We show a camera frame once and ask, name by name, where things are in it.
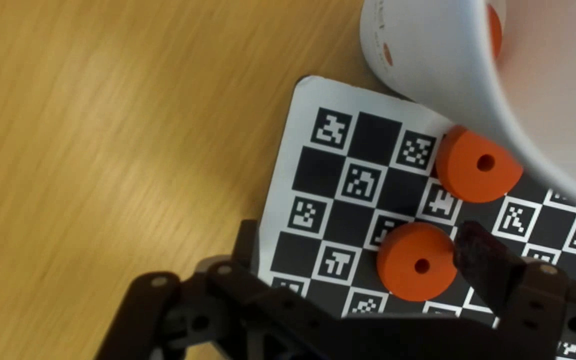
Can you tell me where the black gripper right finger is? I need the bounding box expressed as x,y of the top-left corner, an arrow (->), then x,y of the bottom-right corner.
339,222 -> 576,360

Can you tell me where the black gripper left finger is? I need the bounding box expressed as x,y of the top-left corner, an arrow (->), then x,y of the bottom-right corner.
94,220 -> 342,360

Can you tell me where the orange ring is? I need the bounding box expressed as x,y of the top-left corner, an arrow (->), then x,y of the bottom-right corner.
434,125 -> 525,207
373,222 -> 459,305

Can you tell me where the black white checkerboard plate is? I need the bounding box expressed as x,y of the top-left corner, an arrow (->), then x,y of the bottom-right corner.
256,77 -> 576,345

